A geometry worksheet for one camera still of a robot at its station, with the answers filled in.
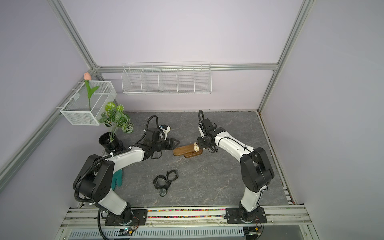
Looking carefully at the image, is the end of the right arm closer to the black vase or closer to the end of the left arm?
the end of the left arm

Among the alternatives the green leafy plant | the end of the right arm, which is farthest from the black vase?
the end of the right arm

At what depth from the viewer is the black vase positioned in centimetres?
86
